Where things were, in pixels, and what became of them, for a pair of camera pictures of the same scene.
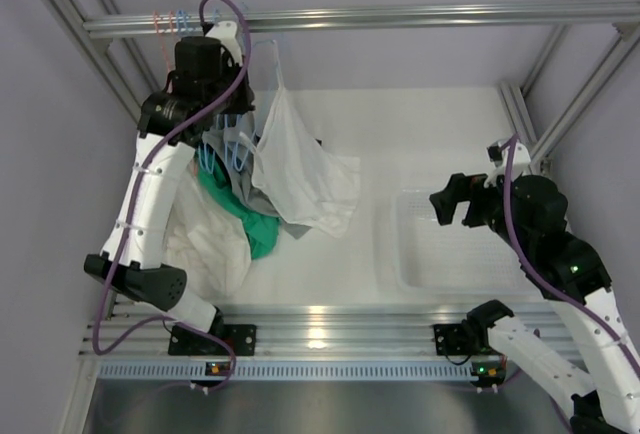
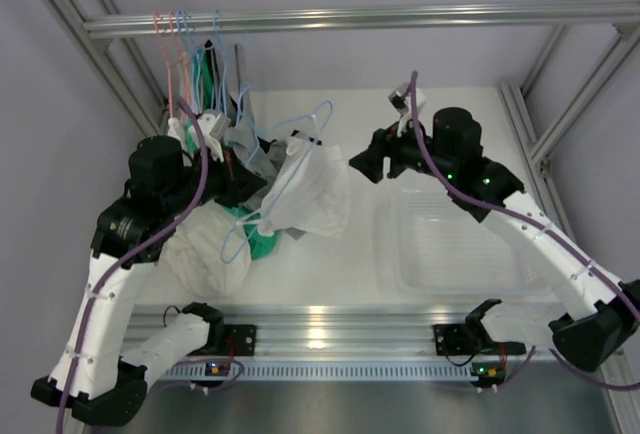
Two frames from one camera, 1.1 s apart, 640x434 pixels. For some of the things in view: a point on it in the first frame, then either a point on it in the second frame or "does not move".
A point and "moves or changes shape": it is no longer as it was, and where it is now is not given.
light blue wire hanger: (255, 49) -> (243, 241)
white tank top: (297, 176) moves or changes shape
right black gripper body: (486, 207) -> (408, 149)
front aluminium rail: (320, 332) does not move
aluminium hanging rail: (524, 14) does not move
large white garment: (209, 243) does not move
